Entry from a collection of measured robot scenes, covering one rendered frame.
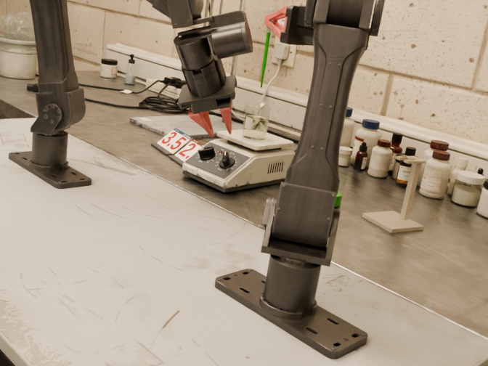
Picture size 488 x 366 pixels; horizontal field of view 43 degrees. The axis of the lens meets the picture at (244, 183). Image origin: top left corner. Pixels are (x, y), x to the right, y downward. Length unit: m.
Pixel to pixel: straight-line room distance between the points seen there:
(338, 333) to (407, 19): 1.06
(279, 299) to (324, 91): 0.25
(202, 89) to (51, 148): 0.29
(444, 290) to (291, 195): 0.32
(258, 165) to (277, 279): 0.51
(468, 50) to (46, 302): 1.14
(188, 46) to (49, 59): 0.25
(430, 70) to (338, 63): 0.87
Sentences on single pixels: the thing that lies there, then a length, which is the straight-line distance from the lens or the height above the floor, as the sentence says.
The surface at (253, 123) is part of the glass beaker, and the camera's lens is 1.22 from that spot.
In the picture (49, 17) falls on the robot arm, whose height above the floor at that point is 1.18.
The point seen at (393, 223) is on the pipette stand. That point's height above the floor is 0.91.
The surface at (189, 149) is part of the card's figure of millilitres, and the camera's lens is 1.36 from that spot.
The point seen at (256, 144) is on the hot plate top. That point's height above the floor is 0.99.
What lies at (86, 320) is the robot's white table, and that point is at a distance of 0.71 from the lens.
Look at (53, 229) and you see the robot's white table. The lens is 0.94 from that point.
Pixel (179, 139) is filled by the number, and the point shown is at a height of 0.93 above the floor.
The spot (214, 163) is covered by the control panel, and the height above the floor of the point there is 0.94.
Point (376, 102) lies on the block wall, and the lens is 1.68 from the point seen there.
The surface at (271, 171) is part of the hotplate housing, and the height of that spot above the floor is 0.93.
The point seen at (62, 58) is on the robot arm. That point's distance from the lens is 1.13.
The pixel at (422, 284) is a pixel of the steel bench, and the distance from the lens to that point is 0.94.
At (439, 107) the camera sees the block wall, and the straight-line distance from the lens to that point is 1.59.
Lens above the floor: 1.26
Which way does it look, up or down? 17 degrees down
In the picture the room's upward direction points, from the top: 8 degrees clockwise
